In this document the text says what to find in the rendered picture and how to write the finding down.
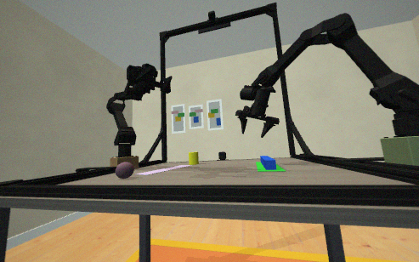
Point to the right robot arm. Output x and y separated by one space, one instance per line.
126 135

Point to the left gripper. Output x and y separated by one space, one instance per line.
259 108

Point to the dusty pink ball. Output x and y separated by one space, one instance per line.
124 170

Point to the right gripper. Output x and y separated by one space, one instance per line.
147 83

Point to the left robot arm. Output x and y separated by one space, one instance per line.
391 90

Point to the green rectangle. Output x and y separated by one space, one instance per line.
262 169

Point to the blue bar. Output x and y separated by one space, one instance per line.
270 162

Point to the yellow cylinder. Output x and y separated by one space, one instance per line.
193 158

